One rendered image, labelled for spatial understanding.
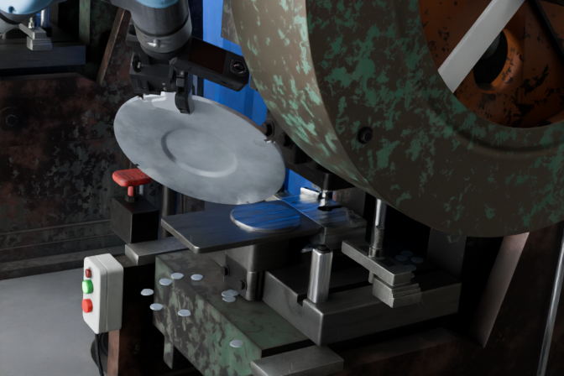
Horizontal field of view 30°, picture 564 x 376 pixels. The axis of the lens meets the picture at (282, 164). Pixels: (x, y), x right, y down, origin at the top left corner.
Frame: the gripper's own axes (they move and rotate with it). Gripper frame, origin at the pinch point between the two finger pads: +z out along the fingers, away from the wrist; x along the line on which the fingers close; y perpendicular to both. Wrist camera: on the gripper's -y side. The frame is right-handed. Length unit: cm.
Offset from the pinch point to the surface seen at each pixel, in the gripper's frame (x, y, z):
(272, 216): 3.4, -12.1, 30.6
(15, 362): 10, 58, 135
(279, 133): -7.7, -11.9, 20.2
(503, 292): 10, -54, 37
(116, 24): -98, 53, 134
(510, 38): -10.1, -45.3, -12.3
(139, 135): 0.5, 9.5, 10.9
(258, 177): 3.7, -10.3, 14.6
